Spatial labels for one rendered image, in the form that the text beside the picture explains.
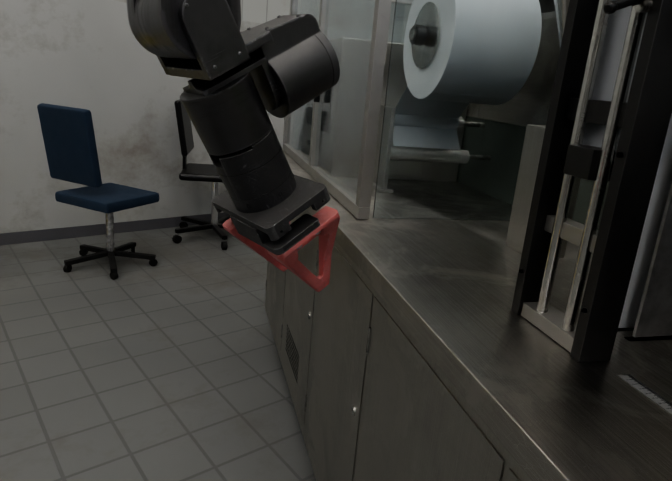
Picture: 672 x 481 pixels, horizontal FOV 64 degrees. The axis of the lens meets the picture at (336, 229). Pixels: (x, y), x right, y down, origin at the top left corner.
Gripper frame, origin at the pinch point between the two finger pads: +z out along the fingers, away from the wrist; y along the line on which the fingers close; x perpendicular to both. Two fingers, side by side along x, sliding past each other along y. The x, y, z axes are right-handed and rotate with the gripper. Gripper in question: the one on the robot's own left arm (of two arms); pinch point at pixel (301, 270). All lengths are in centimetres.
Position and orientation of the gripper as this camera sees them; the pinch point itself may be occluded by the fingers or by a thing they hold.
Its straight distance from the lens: 51.8
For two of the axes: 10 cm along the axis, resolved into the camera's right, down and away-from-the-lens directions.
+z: 3.1, 7.8, 5.4
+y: -6.2, -2.6, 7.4
